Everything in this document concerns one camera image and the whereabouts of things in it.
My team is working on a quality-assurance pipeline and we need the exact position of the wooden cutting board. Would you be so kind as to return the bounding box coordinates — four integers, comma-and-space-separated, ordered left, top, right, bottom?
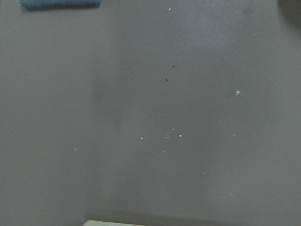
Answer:
83, 220, 145, 226

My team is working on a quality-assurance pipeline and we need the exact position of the folded grey cloth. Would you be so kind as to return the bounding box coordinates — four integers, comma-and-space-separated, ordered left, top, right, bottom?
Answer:
17, 0, 101, 9

